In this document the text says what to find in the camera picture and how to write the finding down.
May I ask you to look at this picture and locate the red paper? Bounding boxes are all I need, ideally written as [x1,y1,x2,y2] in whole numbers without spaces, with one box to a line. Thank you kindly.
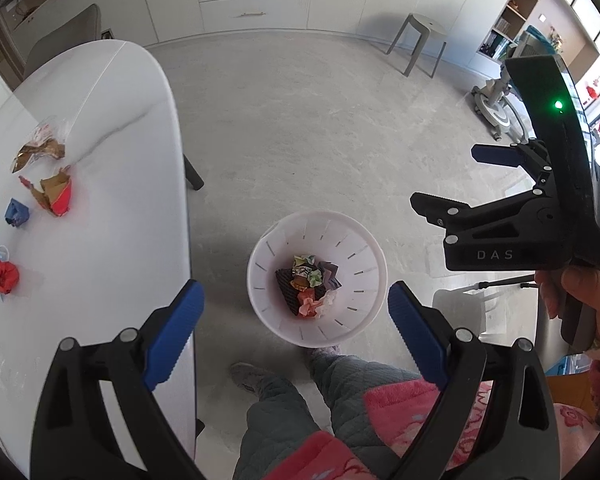
[0,260,20,295]

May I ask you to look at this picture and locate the blue paper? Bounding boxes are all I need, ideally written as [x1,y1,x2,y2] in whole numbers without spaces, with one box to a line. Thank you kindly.
[4,198,30,228]

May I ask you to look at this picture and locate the red brown wrapper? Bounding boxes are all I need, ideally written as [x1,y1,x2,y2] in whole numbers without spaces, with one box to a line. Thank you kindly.
[19,166,72,217]

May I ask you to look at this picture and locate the brown torn snack wrapper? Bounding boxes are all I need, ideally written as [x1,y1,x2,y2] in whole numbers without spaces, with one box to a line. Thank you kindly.
[10,117,67,174]

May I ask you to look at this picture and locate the white slotted trash bin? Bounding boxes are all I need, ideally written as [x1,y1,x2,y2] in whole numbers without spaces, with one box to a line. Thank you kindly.
[247,210,388,348]

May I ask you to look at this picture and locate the person's right hand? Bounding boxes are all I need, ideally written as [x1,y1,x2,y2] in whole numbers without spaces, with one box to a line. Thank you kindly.
[534,266,600,338]

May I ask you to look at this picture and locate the exercise machine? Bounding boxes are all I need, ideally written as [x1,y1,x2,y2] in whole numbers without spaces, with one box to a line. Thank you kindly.
[471,25,556,143]

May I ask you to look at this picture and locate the red floral jacket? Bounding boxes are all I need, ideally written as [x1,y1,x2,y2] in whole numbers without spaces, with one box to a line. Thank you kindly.
[264,349,600,480]

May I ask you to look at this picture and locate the grey stool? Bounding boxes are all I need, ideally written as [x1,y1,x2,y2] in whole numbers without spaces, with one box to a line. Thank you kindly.
[385,13,448,78]

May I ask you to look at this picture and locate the person's legs in teal trousers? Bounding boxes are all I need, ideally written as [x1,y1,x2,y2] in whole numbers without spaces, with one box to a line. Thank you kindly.
[230,347,417,479]

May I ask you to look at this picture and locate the white oval table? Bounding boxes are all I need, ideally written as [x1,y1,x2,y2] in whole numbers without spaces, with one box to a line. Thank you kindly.
[0,40,197,479]

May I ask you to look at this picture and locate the grey chair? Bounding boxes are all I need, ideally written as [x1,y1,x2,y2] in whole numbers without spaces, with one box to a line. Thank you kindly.
[23,3,102,79]

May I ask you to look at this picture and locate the wooden wall shelf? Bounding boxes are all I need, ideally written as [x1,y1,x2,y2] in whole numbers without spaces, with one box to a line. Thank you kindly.
[478,0,600,79]

